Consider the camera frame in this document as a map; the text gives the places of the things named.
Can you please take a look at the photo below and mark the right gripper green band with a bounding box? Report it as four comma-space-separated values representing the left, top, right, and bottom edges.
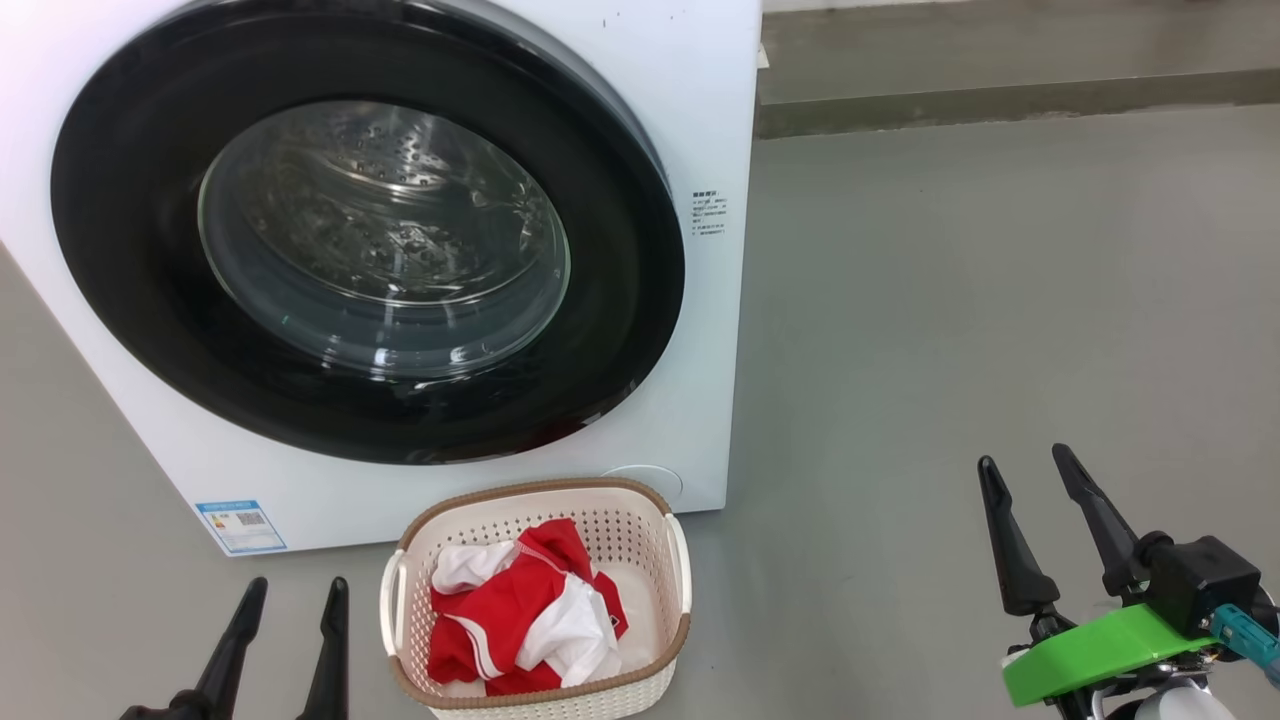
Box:
977, 443, 1221, 720

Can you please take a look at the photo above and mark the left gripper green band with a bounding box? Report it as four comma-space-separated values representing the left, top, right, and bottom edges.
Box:
120, 577, 351, 720

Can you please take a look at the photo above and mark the red and white garment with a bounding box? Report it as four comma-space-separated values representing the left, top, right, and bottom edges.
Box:
428, 518, 629, 697

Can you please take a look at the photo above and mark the washing machine door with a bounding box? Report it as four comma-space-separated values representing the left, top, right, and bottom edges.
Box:
50, 10, 687, 466

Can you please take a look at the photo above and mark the cream perforated laundry basket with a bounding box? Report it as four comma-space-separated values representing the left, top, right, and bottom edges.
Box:
380, 477, 693, 720

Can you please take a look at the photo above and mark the white front-load washing machine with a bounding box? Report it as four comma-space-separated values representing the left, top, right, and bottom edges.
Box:
0, 0, 763, 557

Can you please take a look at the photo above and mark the stainless steel washing machine drum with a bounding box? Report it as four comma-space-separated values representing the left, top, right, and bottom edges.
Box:
200, 100, 571, 379

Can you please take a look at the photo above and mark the blue energy label sticker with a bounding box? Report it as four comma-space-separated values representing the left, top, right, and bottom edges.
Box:
195, 500, 288, 555

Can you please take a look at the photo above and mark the round white filter cover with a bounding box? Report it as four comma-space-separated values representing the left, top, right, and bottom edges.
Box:
603, 464, 685, 506

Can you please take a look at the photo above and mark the teal camera cable plug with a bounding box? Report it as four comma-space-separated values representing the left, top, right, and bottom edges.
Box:
1210, 605, 1280, 687

